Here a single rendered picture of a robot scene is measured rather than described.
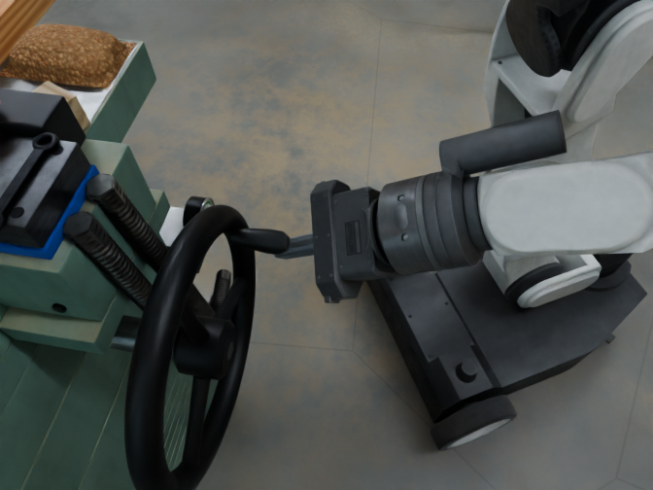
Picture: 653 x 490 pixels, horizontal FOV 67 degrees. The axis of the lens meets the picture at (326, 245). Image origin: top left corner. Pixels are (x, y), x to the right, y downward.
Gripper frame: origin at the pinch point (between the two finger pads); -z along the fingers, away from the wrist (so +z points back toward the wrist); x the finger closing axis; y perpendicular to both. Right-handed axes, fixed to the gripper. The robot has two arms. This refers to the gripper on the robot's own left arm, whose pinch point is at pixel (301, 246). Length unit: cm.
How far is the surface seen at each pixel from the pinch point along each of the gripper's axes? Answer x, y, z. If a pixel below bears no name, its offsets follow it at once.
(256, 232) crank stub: 1.0, 5.5, -1.7
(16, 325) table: -6.6, 18.7, -19.2
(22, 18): 32.9, 13.4, -31.7
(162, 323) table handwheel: -7.8, 17.6, -1.0
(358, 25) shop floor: 126, -137, -54
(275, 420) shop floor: -29, -61, -52
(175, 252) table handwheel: -2.2, 15.8, -1.6
